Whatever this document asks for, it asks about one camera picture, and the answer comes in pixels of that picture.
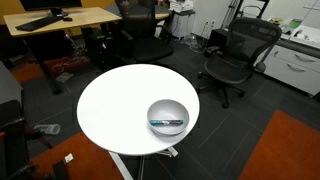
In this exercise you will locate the black padded office chair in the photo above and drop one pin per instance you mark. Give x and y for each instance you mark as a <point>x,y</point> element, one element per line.
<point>146,46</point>

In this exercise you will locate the black computer mouse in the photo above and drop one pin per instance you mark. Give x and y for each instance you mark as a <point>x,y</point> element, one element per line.
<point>67,19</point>

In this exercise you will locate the black computer tower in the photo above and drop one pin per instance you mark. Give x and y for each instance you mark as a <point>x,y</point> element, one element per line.
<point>95,46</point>

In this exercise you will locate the clear plastic cup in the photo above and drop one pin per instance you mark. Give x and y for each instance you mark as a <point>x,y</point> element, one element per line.
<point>48,129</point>

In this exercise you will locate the black floor box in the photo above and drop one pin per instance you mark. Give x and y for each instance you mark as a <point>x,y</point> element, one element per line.
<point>218,38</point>

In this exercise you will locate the white printer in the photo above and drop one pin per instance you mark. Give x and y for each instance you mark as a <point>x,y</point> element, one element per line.
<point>181,6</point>

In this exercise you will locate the blue marker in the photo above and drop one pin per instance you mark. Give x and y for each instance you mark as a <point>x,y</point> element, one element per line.
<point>166,122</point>

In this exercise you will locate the white paper tag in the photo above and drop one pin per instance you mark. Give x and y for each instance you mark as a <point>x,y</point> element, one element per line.
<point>68,158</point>

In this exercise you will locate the black keyboard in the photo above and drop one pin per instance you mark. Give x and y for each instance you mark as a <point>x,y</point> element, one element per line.
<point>38,23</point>

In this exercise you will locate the light wooden desk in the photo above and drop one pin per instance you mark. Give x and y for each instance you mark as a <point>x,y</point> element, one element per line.
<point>83,16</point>

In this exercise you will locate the white drawer cabinet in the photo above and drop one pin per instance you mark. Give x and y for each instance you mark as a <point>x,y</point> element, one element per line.
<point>293,71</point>

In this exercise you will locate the black tripod stand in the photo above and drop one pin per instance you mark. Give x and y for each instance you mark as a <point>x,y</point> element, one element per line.
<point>240,8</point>

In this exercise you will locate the white pedestal cabinet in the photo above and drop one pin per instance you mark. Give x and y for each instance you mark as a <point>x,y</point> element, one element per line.
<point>182,25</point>

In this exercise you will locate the grey bowl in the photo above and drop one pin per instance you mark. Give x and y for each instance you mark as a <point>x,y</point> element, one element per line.
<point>166,109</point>

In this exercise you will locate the grey cabinet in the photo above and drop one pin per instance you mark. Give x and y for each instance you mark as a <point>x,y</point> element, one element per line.
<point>8,86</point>

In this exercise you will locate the white table base frame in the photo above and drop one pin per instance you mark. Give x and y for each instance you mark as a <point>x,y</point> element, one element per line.
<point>117,163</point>

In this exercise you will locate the black computer monitor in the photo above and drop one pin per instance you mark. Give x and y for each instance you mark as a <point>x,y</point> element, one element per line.
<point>50,4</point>

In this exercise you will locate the black mesh office chair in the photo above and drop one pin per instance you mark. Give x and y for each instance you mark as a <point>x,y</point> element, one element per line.
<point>233,63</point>

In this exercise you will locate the green box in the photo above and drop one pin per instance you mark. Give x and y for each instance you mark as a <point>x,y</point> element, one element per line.
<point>295,23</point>

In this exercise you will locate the black equipment stand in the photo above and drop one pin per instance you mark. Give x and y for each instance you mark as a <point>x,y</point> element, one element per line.
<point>13,140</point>

